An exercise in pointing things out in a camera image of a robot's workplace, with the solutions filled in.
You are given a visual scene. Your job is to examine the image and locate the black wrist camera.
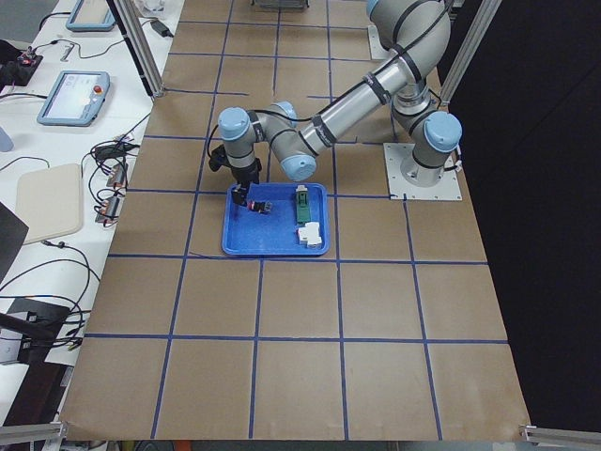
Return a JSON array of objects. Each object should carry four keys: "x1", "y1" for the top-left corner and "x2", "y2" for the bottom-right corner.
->
[{"x1": 208, "y1": 145, "x2": 229, "y2": 172}]

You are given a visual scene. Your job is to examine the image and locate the far teach pendant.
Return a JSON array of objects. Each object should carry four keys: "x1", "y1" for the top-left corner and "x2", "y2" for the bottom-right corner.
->
[{"x1": 66, "y1": 0, "x2": 116, "y2": 32}]

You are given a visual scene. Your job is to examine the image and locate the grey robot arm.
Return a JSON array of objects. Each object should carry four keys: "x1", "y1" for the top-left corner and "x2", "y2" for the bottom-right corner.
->
[{"x1": 208, "y1": 1, "x2": 463, "y2": 206}]

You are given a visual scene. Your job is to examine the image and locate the green terminal block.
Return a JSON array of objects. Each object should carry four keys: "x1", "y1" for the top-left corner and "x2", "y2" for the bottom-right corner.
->
[{"x1": 295, "y1": 185, "x2": 311, "y2": 225}]

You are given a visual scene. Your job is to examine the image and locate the red emergency stop button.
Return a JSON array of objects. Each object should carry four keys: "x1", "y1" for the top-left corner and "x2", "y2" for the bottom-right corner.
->
[{"x1": 247, "y1": 200, "x2": 272, "y2": 214}]

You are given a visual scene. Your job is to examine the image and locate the beige pad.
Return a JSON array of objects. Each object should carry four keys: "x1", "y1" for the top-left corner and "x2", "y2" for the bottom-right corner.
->
[{"x1": 15, "y1": 163, "x2": 84, "y2": 244}]

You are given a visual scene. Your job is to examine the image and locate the black power adapter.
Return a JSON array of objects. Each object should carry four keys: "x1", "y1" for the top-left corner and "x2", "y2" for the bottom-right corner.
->
[{"x1": 150, "y1": 20, "x2": 174, "y2": 38}]

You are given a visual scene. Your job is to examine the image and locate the aluminium frame post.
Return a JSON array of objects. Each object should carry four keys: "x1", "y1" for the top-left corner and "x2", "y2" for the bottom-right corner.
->
[{"x1": 107, "y1": 0, "x2": 164, "y2": 99}]

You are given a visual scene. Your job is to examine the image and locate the blue plastic tray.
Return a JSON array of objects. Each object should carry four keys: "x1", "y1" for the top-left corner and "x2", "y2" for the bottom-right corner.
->
[{"x1": 222, "y1": 183, "x2": 331, "y2": 257}]

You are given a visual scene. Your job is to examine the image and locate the white circuit breaker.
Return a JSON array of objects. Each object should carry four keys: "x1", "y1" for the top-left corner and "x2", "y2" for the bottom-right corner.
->
[{"x1": 297, "y1": 222, "x2": 323, "y2": 248}]

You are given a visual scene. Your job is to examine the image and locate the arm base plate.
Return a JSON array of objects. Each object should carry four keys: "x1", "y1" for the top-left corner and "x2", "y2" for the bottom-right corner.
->
[
  {"x1": 367, "y1": 24, "x2": 389, "y2": 61},
  {"x1": 383, "y1": 143, "x2": 462, "y2": 201}
]

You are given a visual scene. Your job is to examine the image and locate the teach pendant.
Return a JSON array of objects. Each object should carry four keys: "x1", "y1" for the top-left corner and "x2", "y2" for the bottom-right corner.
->
[
  {"x1": 37, "y1": 70, "x2": 111, "y2": 127},
  {"x1": 66, "y1": 0, "x2": 116, "y2": 32}
]

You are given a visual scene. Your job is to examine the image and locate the near teach pendant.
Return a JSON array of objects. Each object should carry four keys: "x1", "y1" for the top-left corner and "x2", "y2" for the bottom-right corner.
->
[{"x1": 37, "y1": 70, "x2": 111, "y2": 127}]

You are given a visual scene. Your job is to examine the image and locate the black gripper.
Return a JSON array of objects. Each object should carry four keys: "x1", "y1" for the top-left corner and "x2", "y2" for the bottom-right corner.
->
[{"x1": 231, "y1": 159, "x2": 262, "y2": 206}]

